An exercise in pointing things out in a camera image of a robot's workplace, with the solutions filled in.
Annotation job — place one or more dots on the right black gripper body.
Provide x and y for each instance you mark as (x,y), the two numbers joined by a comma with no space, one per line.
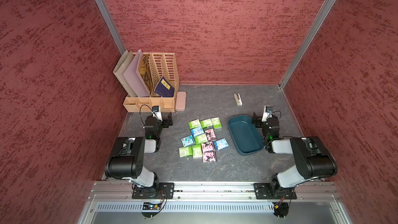
(259,124)

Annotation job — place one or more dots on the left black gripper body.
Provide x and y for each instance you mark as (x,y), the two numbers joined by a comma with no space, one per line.
(164,124)

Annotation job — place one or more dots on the teal plastic storage box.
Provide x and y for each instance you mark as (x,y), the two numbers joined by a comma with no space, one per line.
(245,135)

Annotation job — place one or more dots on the blue tissue pack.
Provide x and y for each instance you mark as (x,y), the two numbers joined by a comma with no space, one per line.
(197,131)
(188,141)
(221,144)

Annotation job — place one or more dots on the green tissue pack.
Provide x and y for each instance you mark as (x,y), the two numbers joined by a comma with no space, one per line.
(197,151)
(200,139)
(185,151)
(194,124)
(216,123)
(206,123)

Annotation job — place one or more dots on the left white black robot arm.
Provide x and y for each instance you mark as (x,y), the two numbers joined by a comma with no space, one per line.
(126,161)

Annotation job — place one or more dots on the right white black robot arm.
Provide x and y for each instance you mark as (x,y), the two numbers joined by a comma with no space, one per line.
(312,159)

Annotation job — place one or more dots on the pink pencil case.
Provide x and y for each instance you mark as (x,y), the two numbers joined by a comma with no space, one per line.
(181,98)

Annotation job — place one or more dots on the beige stapler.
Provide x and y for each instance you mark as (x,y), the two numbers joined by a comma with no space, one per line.
(238,99)

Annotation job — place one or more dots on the dark blue booklet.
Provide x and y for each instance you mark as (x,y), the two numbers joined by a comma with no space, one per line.
(164,88)

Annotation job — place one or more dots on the pink tissue pack upper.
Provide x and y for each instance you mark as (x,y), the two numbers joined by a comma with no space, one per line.
(210,135)

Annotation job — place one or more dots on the pink tissue pack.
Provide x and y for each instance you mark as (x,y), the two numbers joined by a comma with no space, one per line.
(209,156)
(208,147)
(210,135)

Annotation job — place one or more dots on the lilac folder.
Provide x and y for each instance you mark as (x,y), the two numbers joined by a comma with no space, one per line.
(133,77)

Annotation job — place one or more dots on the pink tissue pack middle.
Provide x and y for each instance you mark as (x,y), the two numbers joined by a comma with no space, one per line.
(208,147)

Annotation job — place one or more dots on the pink tissue pack bottom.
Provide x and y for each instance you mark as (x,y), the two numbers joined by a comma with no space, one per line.
(209,156)

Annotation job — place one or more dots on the gold patterned book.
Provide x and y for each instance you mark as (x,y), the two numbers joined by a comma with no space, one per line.
(145,72)

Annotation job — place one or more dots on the beige folder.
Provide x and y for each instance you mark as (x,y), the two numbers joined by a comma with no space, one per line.
(123,63)

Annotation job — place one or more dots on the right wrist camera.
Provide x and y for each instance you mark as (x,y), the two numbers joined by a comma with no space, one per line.
(267,113)

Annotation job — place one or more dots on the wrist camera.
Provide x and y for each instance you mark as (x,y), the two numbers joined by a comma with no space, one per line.
(156,112)
(267,113)

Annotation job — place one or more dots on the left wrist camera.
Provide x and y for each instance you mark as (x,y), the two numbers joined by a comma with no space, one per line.
(156,112)

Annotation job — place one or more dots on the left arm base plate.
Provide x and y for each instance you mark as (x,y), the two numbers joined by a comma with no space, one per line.
(160,191)

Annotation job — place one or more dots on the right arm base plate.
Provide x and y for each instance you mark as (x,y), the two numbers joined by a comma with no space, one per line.
(271,191)

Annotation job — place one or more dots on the aluminium front rail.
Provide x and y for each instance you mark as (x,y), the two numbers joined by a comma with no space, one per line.
(232,191)

